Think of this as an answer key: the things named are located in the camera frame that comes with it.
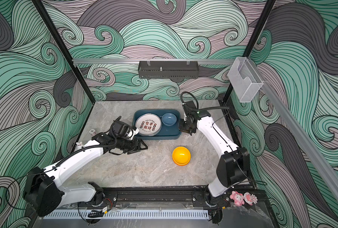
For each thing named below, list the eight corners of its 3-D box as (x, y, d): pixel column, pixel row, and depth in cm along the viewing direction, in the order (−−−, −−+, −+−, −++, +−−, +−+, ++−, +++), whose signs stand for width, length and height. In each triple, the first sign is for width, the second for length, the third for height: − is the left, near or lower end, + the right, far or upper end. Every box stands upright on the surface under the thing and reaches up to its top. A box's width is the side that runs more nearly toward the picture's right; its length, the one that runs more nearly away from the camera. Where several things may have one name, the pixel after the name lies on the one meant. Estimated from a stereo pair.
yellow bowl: (172, 167, 86) (173, 162, 81) (172, 151, 93) (172, 146, 88) (190, 167, 86) (191, 162, 81) (188, 151, 93) (189, 146, 88)
